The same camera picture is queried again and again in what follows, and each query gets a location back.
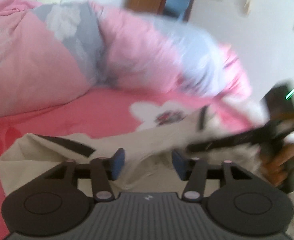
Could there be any pink grey floral duvet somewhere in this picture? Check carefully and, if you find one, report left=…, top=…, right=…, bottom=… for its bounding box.
left=0, top=0, right=251, bottom=117

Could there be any beige zip hoodie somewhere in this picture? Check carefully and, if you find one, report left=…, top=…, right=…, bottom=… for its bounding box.
left=0, top=104, right=294, bottom=240

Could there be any operator right hand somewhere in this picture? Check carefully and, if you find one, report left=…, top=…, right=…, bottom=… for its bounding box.
left=259, top=143, right=294, bottom=186

